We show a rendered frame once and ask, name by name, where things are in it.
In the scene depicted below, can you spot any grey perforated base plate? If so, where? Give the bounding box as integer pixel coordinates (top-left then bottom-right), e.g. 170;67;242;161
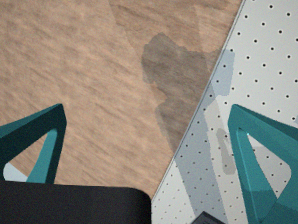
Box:
151;0;298;224

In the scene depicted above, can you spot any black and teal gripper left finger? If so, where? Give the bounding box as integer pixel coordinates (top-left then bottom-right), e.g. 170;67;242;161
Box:
0;103;67;184

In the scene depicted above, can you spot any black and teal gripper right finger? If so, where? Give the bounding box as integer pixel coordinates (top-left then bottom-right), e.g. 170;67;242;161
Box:
228;104;298;224

